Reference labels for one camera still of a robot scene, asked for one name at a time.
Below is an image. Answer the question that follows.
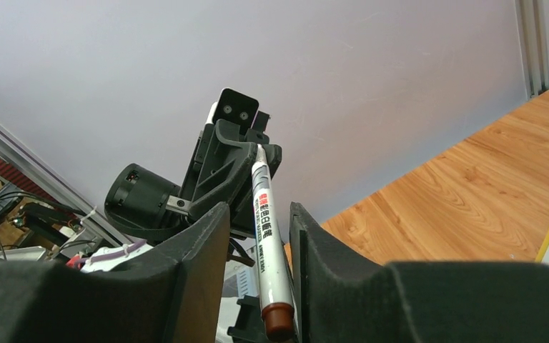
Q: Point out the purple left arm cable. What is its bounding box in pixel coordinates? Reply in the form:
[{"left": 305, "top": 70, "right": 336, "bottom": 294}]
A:
[{"left": 66, "top": 238, "right": 149, "bottom": 271}]

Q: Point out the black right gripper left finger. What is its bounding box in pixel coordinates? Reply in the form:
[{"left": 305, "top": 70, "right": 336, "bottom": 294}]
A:
[{"left": 0, "top": 203, "right": 230, "bottom": 342}]

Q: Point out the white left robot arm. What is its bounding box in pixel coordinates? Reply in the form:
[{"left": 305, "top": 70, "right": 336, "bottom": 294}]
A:
[{"left": 104, "top": 119, "right": 282, "bottom": 243}]

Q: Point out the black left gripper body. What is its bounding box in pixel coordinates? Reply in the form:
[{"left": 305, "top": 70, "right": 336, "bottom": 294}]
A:
[{"left": 178, "top": 119, "right": 237, "bottom": 222}]

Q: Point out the aluminium corner frame post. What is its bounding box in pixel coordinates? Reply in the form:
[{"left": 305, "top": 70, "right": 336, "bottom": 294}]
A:
[{"left": 515, "top": 0, "right": 549, "bottom": 99}]

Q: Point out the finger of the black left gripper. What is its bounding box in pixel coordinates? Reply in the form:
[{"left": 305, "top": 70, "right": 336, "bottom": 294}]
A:
[
  {"left": 187, "top": 134, "right": 257, "bottom": 221},
  {"left": 230, "top": 144, "right": 282, "bottom": 239}
]

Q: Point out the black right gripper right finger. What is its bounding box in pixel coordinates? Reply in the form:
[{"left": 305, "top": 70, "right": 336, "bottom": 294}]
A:
[{"left": 290, "top": 202, "right": 549, "bottom": 342}]

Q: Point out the white marker pen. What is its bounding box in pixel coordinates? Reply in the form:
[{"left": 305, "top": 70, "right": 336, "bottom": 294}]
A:
[{"left": 250, "top": 144, "right": 296, "bottom": 343}]

